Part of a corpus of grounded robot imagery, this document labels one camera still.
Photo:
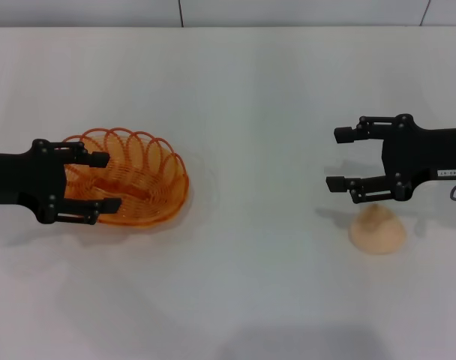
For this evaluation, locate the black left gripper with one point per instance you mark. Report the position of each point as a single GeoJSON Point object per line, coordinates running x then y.
{"type": "Point", "coordinates": [21, 178]}

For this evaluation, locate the beige steamed bun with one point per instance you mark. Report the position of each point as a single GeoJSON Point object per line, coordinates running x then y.
{"type": "Point", "coordinates": [378, 236]}

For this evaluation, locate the orange woven plastic basket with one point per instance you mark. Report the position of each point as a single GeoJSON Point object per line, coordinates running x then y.
{"type": "Point", "coordinates": [156, 180]}

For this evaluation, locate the white label sticker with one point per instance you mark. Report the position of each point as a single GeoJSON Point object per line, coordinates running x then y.
{"type": "Point", "coordinates": [450, 173]}

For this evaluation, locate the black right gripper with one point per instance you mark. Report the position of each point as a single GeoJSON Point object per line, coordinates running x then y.
{"type": "Point", "coordinates": [423, 153]}

